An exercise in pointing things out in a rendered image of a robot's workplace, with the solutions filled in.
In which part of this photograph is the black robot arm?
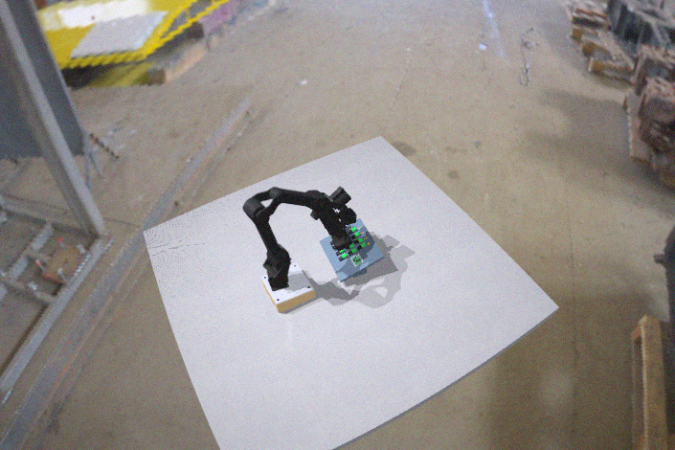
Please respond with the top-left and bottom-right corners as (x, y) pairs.
(243, 186), (357, 291)

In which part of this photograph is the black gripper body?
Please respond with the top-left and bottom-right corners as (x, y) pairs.
(323, 215), (352, 251)

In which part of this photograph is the blue-grey switch panel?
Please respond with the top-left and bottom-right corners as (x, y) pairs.
(320, 218), (385, 282)

